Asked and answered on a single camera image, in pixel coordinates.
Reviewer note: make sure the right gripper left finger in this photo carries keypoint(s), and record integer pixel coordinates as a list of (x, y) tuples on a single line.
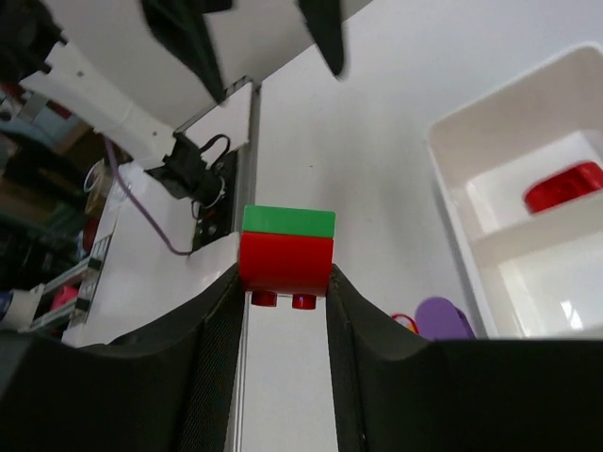
[(166, 386)]

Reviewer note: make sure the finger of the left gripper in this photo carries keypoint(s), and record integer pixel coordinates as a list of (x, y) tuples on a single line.
[(181, 28), (323, 20)]

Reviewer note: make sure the purple rounded lego brick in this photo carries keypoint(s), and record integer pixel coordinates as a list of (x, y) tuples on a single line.
[(437, 318)]

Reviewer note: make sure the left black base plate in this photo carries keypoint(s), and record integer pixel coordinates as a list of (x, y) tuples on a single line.
[(217, 221)]

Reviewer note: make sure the red flower lego brick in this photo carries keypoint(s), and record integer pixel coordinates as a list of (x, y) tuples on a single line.
[(406, 321)]

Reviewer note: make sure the red green watermelon lego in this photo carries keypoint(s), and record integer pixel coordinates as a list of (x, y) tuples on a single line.
[(286, 252)]

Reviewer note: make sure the white divided plastic container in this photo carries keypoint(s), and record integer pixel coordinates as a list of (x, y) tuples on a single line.
[(532, 275)]

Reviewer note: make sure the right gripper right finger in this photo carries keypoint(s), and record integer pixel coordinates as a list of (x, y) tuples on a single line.
[(394, 390)]

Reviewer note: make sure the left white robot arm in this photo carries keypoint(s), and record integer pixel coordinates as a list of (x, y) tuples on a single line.
[(36, 55)]

